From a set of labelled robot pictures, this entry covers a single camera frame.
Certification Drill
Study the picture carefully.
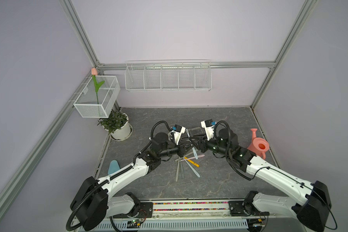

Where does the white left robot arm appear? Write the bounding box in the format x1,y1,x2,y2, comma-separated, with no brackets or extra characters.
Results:
66,132,195,231

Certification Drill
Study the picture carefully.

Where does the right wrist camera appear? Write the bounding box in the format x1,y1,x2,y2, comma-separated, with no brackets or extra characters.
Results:
201,119,216,141

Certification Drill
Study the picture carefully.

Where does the white wire basket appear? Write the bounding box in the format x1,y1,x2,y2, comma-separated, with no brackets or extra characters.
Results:
73,75,120,119

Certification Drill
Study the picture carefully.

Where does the light blue toothbrush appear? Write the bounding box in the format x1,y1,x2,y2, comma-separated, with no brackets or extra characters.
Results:
192,147,198,160
185,160,201,178

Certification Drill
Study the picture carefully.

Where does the yellow toothbrush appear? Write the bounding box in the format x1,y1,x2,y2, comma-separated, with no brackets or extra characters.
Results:
184,157,200,167

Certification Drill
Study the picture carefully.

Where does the long white wire shelf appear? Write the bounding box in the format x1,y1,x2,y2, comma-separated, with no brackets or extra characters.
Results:
125,60,212,91

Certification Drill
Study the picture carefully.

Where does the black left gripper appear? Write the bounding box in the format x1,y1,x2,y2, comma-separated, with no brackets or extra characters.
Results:
159,139,194,158

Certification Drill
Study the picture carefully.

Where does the potted green plant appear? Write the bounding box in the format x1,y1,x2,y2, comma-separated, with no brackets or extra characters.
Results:
98,111,132,142

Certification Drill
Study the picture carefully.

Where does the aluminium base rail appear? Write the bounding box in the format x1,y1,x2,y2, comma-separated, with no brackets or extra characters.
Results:
65,198,317,232

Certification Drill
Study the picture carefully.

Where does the beige toothbrush holder tray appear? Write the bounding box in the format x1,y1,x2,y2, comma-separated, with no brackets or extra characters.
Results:
168,127,205,146

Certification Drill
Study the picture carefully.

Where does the artificial pink tulip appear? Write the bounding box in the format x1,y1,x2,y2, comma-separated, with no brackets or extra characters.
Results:
91,68,105,104

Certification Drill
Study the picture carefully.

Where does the grey toothbrush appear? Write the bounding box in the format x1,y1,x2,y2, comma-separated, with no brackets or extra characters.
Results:
179,161,185,179

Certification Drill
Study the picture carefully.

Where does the teal hand shovel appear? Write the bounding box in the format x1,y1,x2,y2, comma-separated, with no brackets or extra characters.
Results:
107,160,120,176

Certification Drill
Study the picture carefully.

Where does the pink watering can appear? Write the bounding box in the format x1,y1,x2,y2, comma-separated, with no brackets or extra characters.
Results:
247,128,270,160

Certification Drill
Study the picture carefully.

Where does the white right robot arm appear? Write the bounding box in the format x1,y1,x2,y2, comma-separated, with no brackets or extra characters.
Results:
189,128,333,232

